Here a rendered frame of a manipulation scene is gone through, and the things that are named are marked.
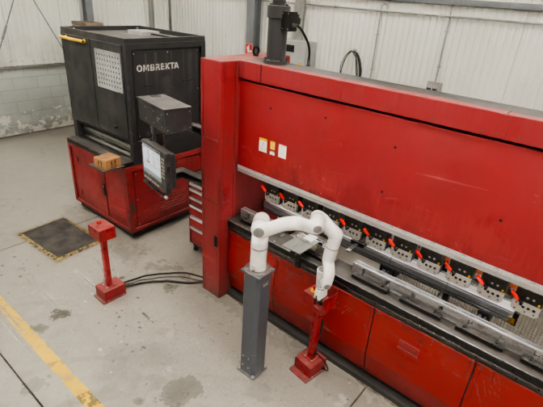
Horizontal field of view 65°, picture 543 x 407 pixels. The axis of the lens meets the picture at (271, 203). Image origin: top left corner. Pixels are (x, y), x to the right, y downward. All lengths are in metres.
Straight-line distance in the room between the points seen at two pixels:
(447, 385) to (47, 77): 8.63
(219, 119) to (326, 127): 0.93
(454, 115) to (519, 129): 0.35
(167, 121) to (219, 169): 0.63
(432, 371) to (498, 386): 0.43
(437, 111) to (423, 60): 4.72
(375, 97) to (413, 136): 0.35
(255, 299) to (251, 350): 0.51
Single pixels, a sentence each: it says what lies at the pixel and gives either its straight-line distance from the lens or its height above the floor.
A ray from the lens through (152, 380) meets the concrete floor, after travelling 3.76.
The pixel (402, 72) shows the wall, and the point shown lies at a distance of 7.57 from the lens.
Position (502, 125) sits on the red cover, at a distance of 2.65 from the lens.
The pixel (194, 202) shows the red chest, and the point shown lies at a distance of 4.79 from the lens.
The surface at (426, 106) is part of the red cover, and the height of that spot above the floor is 2.25.
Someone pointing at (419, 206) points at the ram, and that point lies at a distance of 2.94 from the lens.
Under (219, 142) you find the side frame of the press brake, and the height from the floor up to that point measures 1.64.
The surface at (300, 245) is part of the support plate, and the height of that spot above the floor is 1.00.
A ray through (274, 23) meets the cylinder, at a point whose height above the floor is 2.59.
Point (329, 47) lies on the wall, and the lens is 8.19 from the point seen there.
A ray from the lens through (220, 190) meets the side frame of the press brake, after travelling 3.80.
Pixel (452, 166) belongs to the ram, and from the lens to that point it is 2.79.
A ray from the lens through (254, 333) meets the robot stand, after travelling 3.39.
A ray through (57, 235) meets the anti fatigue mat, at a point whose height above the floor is 0.02.
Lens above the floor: 2.80
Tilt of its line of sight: 26 degrees down
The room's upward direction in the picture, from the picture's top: 4 degrees clockwise
